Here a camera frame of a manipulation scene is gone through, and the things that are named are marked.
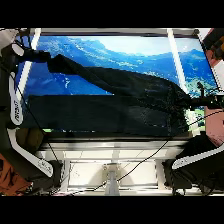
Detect dark blue jeans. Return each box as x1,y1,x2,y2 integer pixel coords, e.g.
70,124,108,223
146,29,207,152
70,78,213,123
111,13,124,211
20,53,203,138

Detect olive garment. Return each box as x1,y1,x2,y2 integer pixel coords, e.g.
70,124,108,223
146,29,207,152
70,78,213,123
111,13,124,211
15,127,45,148

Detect black garment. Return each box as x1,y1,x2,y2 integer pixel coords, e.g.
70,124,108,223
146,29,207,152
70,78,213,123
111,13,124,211
184,132,224,158

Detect pink garment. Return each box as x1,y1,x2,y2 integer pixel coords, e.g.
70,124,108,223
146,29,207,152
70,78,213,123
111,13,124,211
204,113,224,147

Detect brown garment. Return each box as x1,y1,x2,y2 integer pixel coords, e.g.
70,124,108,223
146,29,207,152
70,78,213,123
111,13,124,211
0,152,34,196

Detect red checked garment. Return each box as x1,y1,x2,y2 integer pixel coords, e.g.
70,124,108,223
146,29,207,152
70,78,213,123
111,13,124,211
201,28,224,62

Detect silver frame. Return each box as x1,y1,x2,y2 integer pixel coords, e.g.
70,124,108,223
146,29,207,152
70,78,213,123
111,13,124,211
34,139,203,196

